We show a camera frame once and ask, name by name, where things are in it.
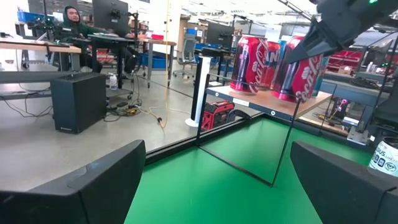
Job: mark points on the green table mat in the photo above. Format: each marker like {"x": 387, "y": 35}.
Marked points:
{"x": 217, "y": 193}

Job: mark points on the red storage bins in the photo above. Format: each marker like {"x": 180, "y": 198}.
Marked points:
{"x": 342, "y": 60}

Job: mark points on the blue silver energy drink can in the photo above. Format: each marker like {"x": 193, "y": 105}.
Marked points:
{"x": 282, "y": 46}
{"x": 323, "y": 74}

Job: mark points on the white black tower fan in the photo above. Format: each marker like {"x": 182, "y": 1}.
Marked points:
{"x": 206, "y": 77}

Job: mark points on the gray desk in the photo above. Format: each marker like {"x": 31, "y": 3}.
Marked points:
{"x": 351, "y": 90}

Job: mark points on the black computer case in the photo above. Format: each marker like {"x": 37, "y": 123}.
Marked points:
{"x": 77, "y": 102}

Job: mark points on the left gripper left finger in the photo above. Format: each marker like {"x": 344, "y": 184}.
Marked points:
{"x": 102, "y": 196}

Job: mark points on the black computer monitor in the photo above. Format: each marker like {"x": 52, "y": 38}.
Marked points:
{"x": 110, "y": 15}
{"x": 220, "y": 35}

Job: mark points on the person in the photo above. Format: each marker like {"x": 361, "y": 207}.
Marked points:
{"x": 76, "y": 26}

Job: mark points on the wooden shelf with black frame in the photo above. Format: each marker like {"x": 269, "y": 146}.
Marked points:
{"x": 267, "y": 102}

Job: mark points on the red Fanta strawberry can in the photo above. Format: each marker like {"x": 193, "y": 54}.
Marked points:
{"x": 273, "y": 62}

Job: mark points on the wooden desk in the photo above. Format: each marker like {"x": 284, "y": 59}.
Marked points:
{"x": 37, "y": 47}

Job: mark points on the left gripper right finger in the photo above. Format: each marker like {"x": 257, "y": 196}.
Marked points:
{"x": 342, "y": 199}

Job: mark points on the wooden table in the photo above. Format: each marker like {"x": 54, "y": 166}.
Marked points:
{"x": 161, "y": 43}

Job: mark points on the gray metal bracket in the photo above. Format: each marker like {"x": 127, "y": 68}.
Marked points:
{"x": 357, "y": 137}

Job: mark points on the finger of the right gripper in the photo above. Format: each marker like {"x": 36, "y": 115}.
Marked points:
{"x": 314, "y": 43}

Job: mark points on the blue storage bin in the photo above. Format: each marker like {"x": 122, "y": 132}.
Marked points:
{"x": 155, "y": 62}

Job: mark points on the red Coca-Cola can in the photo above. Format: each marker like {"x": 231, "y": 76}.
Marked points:
{"x": 306, "y": 81}
{"x": 248, "y": 65}

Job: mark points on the white Celsius can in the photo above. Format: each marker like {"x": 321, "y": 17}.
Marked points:
{"x": 387, "y": 158}

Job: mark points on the red black tool case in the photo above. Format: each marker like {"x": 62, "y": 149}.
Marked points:
{"x": 217, "y": 113}

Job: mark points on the gray office chair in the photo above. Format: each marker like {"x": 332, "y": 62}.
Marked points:
{"x": 189, "y": 51}

